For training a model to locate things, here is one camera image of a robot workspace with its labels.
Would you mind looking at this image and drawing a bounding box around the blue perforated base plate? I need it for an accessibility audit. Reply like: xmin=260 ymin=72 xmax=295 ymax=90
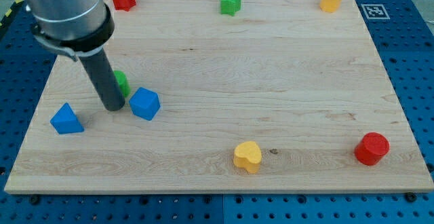
xmin=1 ymin=0 xmax=433 ymax=223

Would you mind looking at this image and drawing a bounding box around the green star block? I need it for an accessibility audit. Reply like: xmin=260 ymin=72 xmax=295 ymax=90
xmin=220 ymin=0 xmax=241 ymax=16

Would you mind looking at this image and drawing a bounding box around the white fiducial marker tag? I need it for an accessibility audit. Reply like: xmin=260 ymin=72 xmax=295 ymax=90
xmin=361 ymin=3 xmax=390 ymax=20

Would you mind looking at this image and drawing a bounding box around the yellow heart block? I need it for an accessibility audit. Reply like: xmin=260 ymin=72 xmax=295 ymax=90
xmin=233 ymin=141 xmax=262 ymax=174

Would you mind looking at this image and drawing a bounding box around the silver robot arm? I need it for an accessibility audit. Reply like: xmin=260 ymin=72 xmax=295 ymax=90
xmin=25 ymin=0 xmax=125 ymax=111

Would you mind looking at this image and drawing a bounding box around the light wooden board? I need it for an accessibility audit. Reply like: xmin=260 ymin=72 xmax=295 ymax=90
xmin=5 ymin=0 xmax=433 ymax=195

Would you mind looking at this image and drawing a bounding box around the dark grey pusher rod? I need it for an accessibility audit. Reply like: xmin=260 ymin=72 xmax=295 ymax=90
xmin=79 ymin=48 xmax=125 ymax=111

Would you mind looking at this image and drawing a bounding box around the red cylinder block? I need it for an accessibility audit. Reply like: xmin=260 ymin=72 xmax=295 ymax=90
xmin=354 ymin=132 xmax=390 ymax=166

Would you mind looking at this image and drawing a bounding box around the blue triangle block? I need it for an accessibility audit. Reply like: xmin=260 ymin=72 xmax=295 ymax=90
xmin=50 ymin=102 xmax=84 ymax=134

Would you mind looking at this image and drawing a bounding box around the green cylinder block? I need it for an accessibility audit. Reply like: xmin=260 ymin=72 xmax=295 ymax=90
xmin=114 ymin=70 xmax=131 ymax=98

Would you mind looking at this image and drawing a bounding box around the blue cube block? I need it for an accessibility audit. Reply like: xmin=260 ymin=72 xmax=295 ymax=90
xmin=129 ymin=88 xmax=161 ymax=121

